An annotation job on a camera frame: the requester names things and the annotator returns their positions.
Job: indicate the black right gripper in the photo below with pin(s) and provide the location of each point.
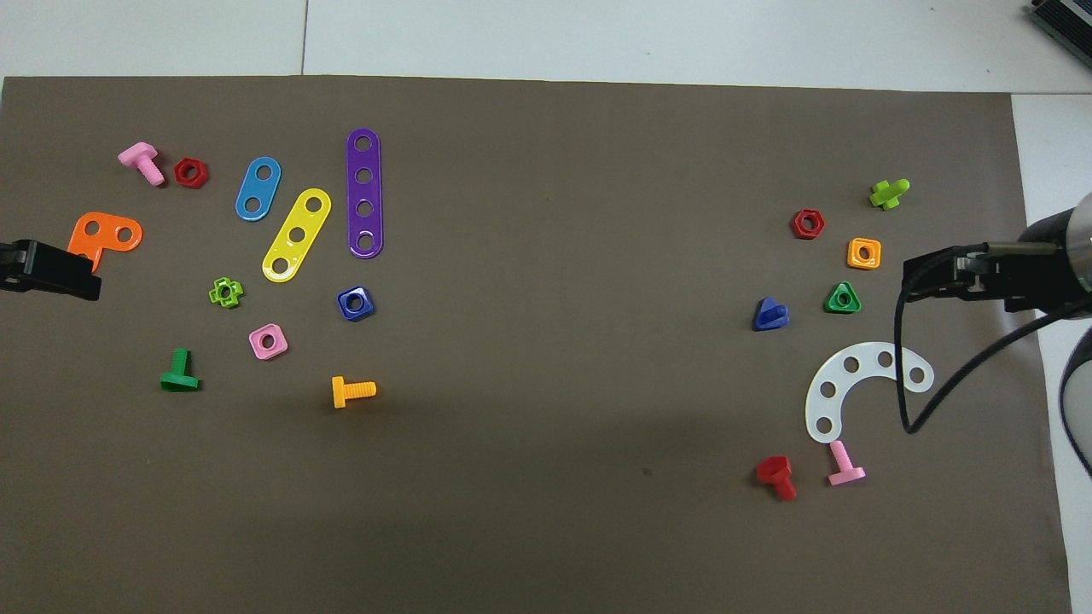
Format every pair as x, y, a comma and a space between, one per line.
1032, 273

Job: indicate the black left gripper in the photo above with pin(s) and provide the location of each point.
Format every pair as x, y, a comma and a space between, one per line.
10, 266

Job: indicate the blue triangle-head plastic screw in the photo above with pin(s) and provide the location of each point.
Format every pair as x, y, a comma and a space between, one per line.
769, 317

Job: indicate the blue square plastic nut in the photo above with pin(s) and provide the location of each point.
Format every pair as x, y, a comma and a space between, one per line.
348, 309

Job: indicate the orange square plastic nut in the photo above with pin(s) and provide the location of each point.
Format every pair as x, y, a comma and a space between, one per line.
855, 254

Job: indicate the lime cross-head plastic screw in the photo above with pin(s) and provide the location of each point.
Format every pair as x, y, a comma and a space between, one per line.
887, 194

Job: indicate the green triangular plastic nut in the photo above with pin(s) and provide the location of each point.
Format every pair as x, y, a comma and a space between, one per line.
833, 302

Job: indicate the pink plastic screw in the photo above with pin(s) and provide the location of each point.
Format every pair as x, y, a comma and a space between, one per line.
845, 469
145, 162

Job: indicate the red hexagonal plastic nut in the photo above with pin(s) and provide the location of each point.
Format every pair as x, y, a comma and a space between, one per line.
191, 173
798, 225

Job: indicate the green cross-shaped plastic nut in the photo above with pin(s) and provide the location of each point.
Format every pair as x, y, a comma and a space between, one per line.
217, 294

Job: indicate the green plastic screw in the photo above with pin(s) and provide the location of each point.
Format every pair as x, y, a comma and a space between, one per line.
179, 375

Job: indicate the pink square plastic nut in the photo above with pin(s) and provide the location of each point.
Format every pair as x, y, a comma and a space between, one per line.
258, 342

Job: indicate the red plastic screw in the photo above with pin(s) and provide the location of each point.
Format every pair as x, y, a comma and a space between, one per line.
775, 469

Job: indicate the orange plastic screw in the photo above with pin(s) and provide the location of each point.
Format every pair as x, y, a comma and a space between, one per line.
351, 391

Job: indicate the white curved plastic strip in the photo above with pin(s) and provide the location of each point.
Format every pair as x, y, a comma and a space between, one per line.
819, 409

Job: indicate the blue two-hole plastic strip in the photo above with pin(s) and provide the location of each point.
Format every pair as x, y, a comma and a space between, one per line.
258, 189

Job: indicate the yellow three-hole plastic strip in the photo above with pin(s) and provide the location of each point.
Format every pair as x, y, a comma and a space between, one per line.
304, 221

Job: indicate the black ribbed electronics box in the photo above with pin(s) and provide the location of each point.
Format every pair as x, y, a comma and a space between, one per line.
1066, 17

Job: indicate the purple four-hole plastic strip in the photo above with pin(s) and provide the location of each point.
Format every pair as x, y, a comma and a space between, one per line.
364, 193

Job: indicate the brown table mat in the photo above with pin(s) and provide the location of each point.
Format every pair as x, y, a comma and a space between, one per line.
546, 341

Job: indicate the orange angled plastic bracket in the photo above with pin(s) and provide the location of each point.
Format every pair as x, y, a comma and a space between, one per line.
94, 228

